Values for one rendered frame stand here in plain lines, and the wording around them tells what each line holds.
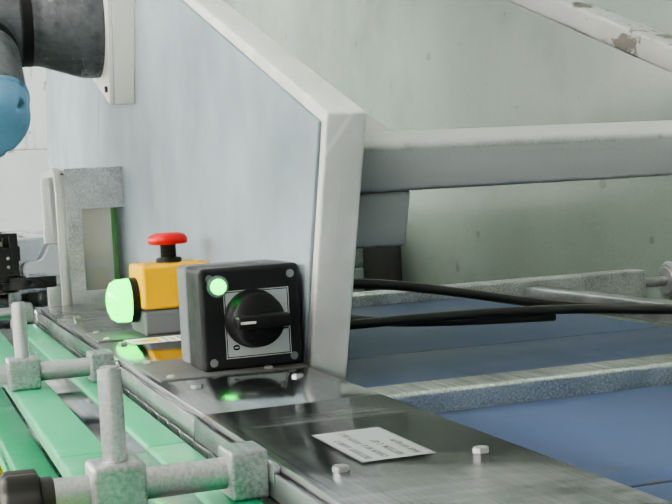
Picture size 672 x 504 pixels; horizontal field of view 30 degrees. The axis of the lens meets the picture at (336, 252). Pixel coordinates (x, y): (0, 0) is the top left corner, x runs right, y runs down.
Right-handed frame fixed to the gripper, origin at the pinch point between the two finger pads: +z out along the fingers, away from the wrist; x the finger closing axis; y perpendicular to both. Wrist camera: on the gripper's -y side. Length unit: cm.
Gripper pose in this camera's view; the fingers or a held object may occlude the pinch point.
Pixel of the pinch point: (80, 279)
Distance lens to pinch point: 180.1
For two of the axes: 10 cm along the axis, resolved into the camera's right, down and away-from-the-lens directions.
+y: -0.6, -10.0, -0.3
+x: -3.3, -0.1, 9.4
